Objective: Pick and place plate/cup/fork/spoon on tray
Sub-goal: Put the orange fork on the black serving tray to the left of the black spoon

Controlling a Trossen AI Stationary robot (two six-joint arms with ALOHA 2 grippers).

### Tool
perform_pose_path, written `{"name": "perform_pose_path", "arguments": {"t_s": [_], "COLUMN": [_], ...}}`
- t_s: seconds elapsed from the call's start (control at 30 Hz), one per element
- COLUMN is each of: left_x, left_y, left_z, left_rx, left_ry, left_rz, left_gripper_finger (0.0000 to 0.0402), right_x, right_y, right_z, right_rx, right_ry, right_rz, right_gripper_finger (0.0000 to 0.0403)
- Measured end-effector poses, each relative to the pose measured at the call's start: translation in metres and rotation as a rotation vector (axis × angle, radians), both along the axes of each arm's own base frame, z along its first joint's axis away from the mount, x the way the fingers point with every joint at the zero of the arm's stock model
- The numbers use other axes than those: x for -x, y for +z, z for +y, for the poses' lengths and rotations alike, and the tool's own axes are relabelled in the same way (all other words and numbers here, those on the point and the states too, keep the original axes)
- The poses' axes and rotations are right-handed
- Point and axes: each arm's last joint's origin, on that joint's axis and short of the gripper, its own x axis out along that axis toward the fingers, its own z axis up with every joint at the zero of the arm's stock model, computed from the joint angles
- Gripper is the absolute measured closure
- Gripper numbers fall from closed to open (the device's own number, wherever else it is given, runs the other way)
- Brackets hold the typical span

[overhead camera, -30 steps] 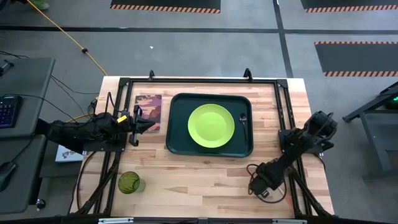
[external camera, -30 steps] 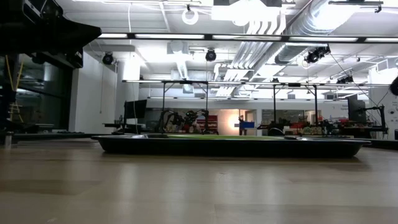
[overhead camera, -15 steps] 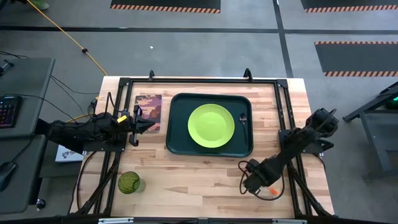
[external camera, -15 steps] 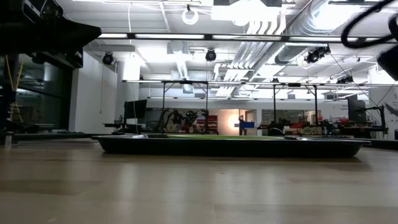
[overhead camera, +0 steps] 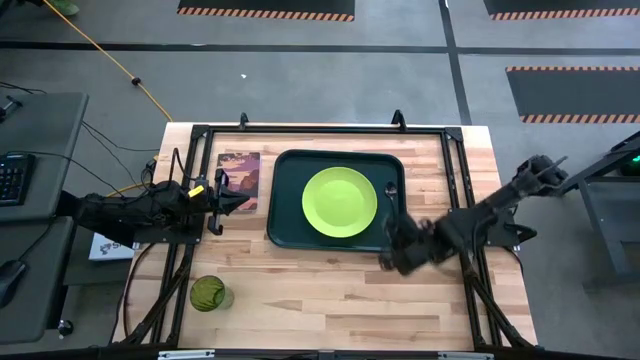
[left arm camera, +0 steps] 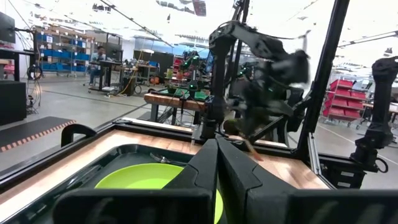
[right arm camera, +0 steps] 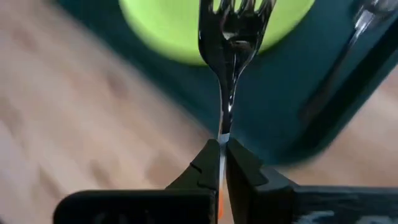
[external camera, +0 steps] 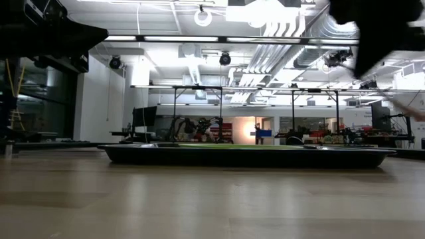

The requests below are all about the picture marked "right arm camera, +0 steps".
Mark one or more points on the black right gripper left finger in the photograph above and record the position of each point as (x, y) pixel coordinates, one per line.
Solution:
(140, 207)

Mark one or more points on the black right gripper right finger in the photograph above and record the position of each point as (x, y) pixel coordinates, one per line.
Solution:
(311, 205)

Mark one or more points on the lime green plate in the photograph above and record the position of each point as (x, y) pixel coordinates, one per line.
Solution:
(161, 28)

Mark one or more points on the dark green plastic tray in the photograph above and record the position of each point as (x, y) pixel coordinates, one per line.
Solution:
(280, 102)

